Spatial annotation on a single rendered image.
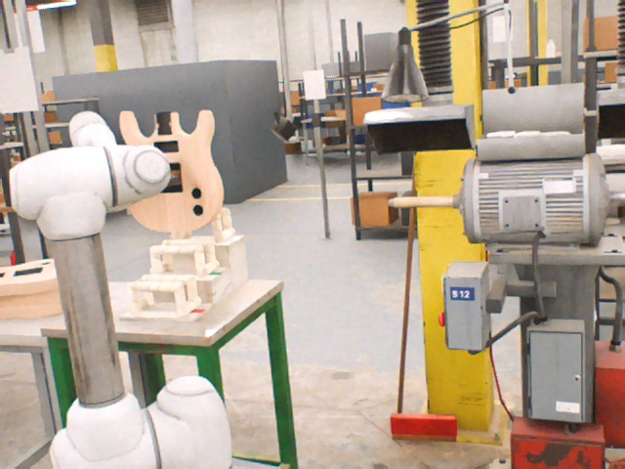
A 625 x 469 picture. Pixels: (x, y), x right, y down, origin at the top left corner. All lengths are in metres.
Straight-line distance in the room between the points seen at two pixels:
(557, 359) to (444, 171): 1.23
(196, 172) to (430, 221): 1.15
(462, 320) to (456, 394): 1.48
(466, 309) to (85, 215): 0.96
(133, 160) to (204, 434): 0.64
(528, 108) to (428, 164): 0.96
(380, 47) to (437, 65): 4.98
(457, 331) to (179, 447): 0.75
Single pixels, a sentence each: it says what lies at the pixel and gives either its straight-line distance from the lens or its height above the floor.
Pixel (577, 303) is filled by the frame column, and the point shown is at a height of 0.97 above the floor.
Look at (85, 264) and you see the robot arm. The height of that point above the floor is 1.30.
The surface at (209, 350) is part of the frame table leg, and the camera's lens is 2.13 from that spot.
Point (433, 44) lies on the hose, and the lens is 2.13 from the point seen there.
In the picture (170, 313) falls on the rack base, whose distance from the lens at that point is 2.33.
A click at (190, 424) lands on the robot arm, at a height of 0.90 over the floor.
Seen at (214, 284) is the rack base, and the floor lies 1.00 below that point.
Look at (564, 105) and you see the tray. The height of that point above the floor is 1.51.
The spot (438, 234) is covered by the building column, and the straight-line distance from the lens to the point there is 3.07.
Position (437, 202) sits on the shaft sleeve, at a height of 1.25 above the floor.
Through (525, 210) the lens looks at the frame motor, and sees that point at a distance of 1.97.
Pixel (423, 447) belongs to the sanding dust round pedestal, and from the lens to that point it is 3.30.
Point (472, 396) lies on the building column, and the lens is 3.30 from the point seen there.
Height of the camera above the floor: 1.63
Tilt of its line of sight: 12 degrees down
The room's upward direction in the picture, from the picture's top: 5 degrees counter-clockwise
